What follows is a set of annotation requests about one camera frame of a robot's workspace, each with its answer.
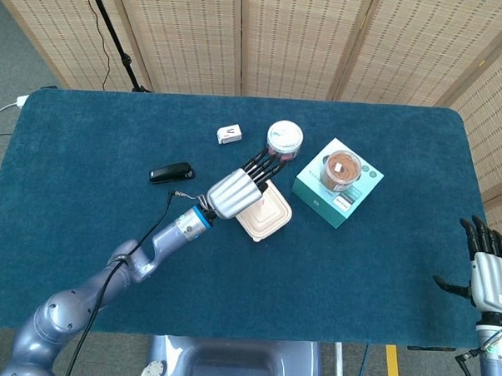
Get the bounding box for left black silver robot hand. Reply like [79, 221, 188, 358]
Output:
[199, 142, 288, 222]

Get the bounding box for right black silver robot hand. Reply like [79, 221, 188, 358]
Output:
[431, 213, 502, 312]

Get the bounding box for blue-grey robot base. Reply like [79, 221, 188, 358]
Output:
[137, 333, 341, 376]

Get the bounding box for beige lidded food container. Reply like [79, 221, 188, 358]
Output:
[234, 179, 295, 245]

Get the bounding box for small white staples box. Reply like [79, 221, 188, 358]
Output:
[216, 121, 245, 146]

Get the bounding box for black stapler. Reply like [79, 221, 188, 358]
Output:
[148, 161, 197, 187]

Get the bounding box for teal cardboard box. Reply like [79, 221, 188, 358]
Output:
[289, 136, 386, 232]

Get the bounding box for clear jar with white lid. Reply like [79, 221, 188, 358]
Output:
[265, 119, 305, 163]

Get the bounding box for clear jar with brown contents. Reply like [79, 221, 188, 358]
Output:
[319, 149, 365, 193]

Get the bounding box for blue table cloth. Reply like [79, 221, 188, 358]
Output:
[0, 86, 502, 352]

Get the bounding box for yellow floor tape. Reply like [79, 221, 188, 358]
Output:
[384, 344, 403, 376]

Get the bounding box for white table leg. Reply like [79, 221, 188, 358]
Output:
[333, 343, 345, 376]

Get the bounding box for black tripod stand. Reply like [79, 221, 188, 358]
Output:
[80, 0, 158, 94]

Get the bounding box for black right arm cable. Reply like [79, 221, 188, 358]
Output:
[454, 349, 485, 376]

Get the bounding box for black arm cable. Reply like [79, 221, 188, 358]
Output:
[454, 349, 485, 376]
[62, 186, 208, 376]

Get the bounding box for blue floor cable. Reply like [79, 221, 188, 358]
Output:
[357, 344, 370, 376]

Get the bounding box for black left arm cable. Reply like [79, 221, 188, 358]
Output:
[62, 186, 208, 376]

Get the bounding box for thin black hanging cable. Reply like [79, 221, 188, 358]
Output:
[74, 0, 114, 92]

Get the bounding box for white power strip with cord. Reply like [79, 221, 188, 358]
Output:
[0, 94, 30, 121]

